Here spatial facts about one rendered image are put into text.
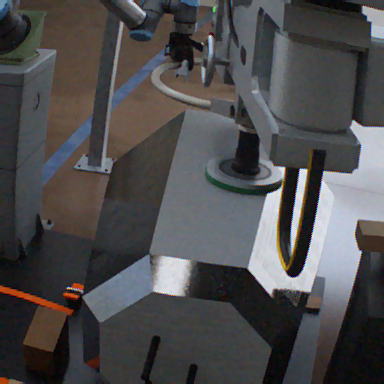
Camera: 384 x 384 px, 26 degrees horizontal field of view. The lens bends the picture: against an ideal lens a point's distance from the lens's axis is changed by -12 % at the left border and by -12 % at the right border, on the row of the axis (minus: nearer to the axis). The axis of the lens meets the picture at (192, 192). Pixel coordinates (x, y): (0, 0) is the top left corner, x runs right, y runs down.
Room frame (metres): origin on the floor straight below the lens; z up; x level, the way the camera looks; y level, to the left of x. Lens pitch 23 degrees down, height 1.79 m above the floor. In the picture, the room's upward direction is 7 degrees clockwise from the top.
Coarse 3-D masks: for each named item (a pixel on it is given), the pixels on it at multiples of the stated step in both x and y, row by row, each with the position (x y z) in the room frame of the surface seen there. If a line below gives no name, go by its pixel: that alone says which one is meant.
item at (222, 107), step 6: (216, 102) 2.69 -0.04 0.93; (222, 102) 2.57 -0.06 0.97; (228, 102) 2.46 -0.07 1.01; (210, 108) 2.80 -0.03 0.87; (216, 108) 2.67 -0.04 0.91; (222, 108) 2.56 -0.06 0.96; (228, 108) 2.45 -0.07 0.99; (234, 108) 2.20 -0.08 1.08; (222, 114) 2.54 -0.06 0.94; (228, 114) 2.44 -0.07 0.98; (234, 114) 2.19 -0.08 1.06; (246, 114) 2.17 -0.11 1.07; (246, 120) 2.17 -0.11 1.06
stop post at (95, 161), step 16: (112, 16) 4.29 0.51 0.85; (112, 32) 4.29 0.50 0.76; (112, 48) 4.28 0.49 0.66; (112, 64) 4.28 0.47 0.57; (112, 80) 4.30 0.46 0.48; (96, 96) 4.29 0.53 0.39; (112, 96) 4.36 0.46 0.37; (96, 112) 4.29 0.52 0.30; (96, 128) 4.29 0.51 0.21; (96, 144) 4.29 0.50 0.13; (80, 160) 4.34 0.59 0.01; (96, 160) 4.28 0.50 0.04; (112, 160) 4.39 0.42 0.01
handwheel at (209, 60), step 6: (210, 36) 2.27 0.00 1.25; (210, 42) 2.24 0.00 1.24; (204, 48) 2.33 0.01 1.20; (210, 48) 2.22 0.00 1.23; (204, 54) 2.26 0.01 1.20; (210, 54) 2.21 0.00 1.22; (204, 60) 2.25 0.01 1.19; (210, 60) 2.20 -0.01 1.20; (216, 60) 2.26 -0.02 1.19; (222, 60) 2.27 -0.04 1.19; (228, 60) 2.27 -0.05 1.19; (204, 66) 2.25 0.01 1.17; (210, 66) 2.20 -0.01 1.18; (228, 66) 2.27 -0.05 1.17; (204, 72) 2.29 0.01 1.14; (210, 72) 2.20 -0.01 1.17; (204, 78) 2.27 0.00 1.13; (210, 78) 2.21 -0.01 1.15; (204, 84) 2.23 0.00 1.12; (210, 84) 2.22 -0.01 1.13
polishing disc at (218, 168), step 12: (228, 156) 2.49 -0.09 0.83; (216, 168) 2.39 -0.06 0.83; (228, 168) 2.40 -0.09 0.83; (264, 168) 2.44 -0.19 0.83; (276, 168) 2.45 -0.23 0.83; (228, 180) 2.32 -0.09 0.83; (240, 180) 2.33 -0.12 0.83; (252, 180) 2.34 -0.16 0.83; (264, 180) 2.35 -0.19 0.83; (276, 180) 2.36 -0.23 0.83
